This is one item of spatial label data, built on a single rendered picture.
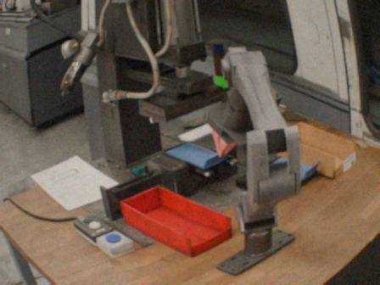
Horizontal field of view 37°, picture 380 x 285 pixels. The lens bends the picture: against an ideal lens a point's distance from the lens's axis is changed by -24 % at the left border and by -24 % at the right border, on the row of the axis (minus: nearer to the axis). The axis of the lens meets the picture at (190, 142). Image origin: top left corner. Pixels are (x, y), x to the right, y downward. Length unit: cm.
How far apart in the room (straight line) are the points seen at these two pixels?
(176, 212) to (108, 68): 45
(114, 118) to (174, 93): 29
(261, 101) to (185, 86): 50
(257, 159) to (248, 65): 22
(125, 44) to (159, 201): 41
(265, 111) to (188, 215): 54
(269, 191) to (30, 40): 371
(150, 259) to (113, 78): 59
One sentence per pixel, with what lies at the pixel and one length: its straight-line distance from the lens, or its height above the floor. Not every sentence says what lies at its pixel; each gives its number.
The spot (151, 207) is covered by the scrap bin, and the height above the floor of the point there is 91.
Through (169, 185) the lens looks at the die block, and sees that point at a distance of 172.
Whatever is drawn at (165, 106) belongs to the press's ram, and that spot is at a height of 114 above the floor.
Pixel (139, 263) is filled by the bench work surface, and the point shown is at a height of 90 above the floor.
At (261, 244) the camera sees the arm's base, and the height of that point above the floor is 95.
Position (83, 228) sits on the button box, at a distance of 158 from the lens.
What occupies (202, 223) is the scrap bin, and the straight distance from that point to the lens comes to 160.
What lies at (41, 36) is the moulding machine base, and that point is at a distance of 473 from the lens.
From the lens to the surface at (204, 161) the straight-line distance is 171.
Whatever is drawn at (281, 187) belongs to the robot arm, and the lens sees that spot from 113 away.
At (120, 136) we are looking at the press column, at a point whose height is 99.
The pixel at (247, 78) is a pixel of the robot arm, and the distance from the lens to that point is 122.
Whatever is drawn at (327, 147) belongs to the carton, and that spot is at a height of 92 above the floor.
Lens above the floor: 170
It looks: 23 degrees down
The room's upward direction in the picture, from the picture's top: 6 degrees counter-clockwise
